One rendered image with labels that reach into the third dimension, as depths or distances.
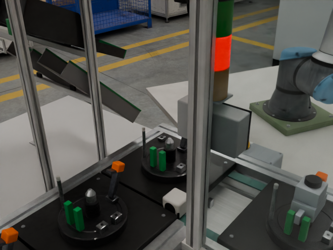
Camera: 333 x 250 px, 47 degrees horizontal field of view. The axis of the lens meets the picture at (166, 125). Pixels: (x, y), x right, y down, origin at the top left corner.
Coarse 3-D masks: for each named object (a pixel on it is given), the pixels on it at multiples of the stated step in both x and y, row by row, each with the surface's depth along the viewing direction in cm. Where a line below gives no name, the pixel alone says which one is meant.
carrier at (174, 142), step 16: (144, 128) 90; (144, 144) 92; (160, 144) 103; (176, 144) 103; (128, 160) 96; (144, 160) 93; (160, 160) 88; (176, 160) 93; (128, 176) 91; (144, 176) 90; (160, 176) 87; (176, 176) 87; (144, 192) 85; (160, 192) 85; (176, 192) 82; (176, 208) 79
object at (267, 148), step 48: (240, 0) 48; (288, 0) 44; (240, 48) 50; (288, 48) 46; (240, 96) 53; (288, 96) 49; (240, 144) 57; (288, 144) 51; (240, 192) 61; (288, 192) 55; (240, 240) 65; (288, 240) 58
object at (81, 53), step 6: (0, 30) 77; (6, 30) 77; (0, 36) 78; (6, 36) 76; (30, 36) 102; (36, 36) 102; (36, 42) 102; (42, 42) 100; (48, 42) 98; (54, 42) 97; (60, 48) 96; (66, 48) 94; (72, 48) 92; (78, 48) 92; (78, 54) 92; (84, 54) 90
